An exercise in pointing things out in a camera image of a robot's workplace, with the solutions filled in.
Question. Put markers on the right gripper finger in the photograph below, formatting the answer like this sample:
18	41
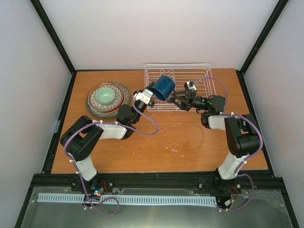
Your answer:
182	105
180	95

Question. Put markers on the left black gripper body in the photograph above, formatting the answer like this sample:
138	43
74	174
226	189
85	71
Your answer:
151	103

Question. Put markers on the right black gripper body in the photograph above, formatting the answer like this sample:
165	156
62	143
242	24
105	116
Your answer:
196	103

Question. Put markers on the dark blue mug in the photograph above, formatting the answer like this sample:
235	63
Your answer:
163	87

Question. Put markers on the mint green bowl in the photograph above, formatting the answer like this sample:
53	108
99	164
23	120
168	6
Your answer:
105	95

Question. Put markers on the floral patterned bowl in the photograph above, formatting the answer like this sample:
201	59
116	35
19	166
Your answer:
92	103

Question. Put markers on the red and teal plate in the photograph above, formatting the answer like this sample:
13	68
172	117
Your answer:
118	100

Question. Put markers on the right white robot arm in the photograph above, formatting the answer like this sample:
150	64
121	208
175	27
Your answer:
243	136

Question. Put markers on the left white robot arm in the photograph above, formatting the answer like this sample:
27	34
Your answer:
81	138

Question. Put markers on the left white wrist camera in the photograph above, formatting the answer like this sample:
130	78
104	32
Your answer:
144	96

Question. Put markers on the white wire dish rack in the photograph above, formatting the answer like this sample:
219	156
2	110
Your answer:
180	74

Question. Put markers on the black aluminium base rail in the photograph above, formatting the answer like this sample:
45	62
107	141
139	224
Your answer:
201	182

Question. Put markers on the black right frame post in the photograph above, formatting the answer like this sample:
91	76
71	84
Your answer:
278	9

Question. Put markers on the black frame post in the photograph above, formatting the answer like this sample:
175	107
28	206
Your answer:
278	9
52	33

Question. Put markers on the black left frame post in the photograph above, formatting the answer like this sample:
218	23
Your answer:
52	33

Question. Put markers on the light blue cable duct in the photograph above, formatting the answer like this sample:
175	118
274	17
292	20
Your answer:
134	200

